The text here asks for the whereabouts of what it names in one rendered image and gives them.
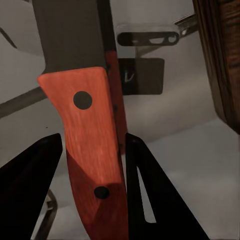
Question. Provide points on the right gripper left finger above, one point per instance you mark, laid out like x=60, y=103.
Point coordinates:
x=24, y=184

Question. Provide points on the cutting board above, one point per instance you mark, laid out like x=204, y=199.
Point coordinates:
x=223, y=18

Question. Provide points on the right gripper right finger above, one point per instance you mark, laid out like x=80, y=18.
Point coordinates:
x=174, y=220

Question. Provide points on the parer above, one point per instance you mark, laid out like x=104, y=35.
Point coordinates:
x=76, y=81

